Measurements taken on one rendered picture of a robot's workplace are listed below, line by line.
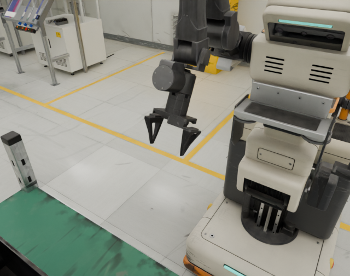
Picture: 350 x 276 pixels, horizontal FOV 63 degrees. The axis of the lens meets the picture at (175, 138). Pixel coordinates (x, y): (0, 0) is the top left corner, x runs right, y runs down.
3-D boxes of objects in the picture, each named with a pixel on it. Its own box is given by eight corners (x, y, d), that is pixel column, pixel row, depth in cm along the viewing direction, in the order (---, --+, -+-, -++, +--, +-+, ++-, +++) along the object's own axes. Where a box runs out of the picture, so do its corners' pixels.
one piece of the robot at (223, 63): (228, 56, 99) (230, 23, 92) (242, 59, 97) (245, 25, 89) (215, 69, 93) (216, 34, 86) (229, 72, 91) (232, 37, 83)
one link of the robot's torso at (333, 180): (260, 177, 131) (270, 132, 117) (327, 202, 118) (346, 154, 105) (237, 215, 113) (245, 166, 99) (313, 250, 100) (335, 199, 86)
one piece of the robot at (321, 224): (236, 187, 182) (257, 56, 135) (330, 224, 157) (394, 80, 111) (212, 222, 158) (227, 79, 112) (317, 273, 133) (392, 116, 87)
